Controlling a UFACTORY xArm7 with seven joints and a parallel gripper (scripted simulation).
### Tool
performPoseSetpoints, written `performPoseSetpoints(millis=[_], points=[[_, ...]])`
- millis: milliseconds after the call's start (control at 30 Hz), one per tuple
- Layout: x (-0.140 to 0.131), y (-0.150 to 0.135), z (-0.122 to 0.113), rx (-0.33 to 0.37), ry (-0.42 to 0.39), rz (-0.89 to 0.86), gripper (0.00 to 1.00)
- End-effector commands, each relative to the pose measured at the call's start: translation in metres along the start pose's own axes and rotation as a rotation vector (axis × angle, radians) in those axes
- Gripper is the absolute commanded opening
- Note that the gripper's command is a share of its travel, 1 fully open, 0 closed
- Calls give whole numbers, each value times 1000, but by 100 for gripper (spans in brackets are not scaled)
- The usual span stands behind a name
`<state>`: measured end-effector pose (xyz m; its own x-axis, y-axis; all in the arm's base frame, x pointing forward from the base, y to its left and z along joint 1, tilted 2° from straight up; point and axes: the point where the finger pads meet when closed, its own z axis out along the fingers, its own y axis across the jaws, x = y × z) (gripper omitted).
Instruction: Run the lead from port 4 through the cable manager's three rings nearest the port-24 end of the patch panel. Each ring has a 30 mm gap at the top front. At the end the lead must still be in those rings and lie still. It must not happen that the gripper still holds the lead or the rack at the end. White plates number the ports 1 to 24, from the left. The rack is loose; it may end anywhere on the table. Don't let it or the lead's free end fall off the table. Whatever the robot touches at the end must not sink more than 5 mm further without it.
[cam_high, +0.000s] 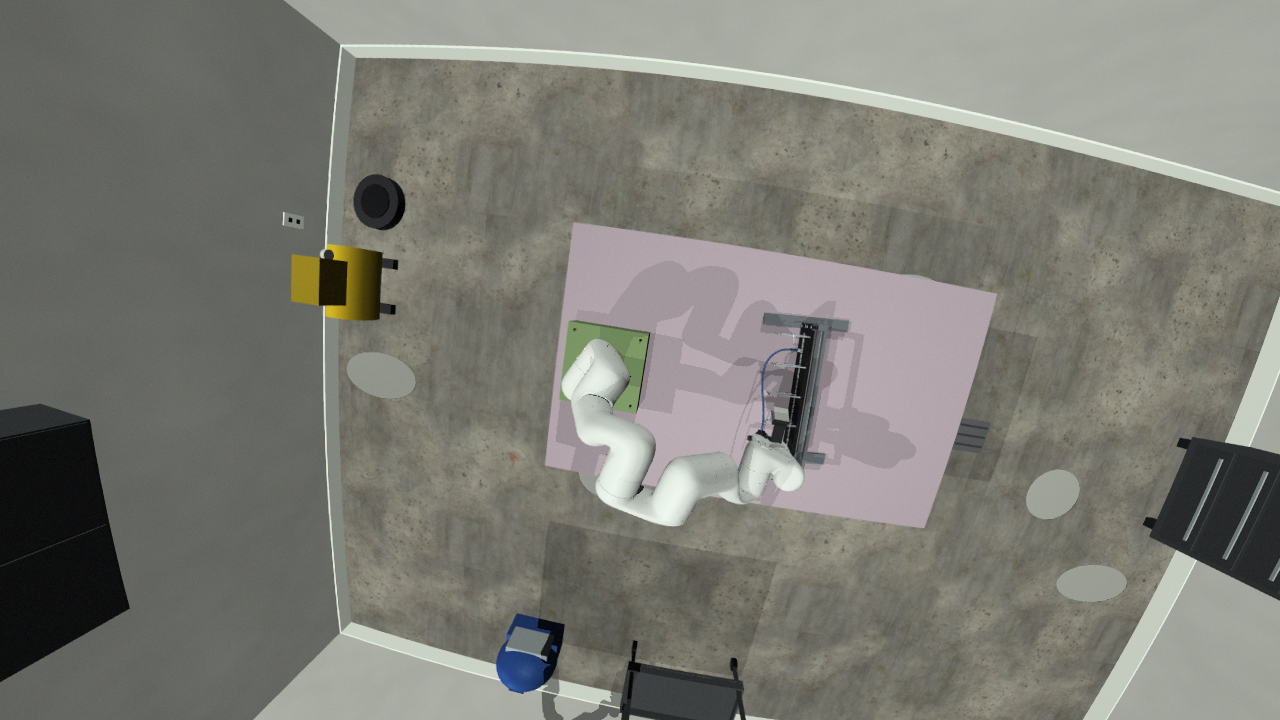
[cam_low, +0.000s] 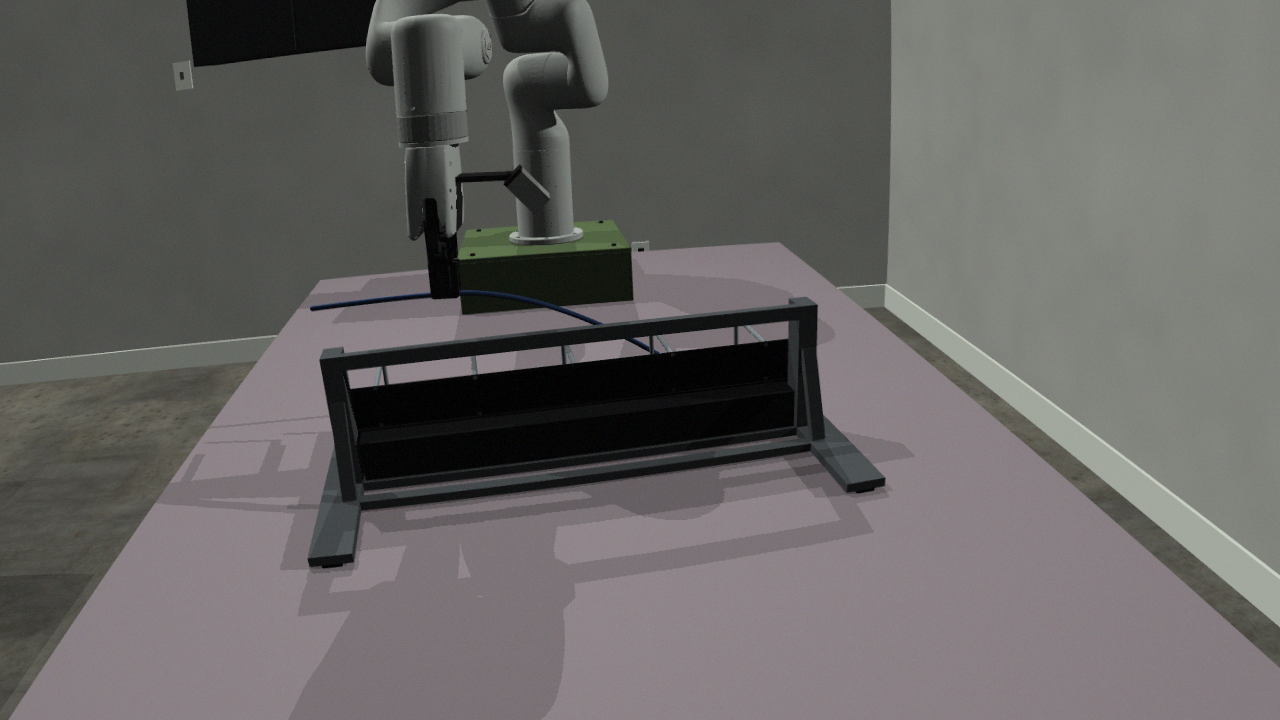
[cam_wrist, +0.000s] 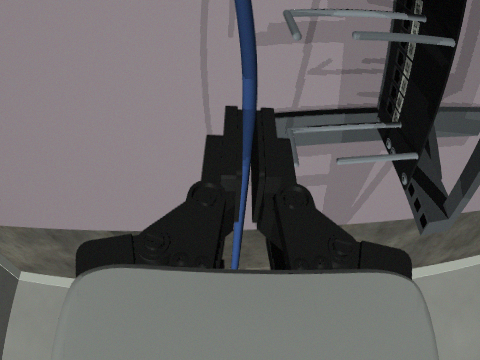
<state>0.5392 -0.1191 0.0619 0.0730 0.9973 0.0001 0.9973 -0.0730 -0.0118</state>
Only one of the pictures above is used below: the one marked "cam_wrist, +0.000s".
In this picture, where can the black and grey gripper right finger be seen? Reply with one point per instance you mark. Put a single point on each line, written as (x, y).
(308, 239)

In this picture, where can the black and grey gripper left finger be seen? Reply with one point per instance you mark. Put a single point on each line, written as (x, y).
(189, 235)

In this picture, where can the black patch panel rack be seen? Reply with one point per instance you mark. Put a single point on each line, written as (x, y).
(414, 80)

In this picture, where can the thin dark blue cable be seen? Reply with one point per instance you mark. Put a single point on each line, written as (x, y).
(247, 39)

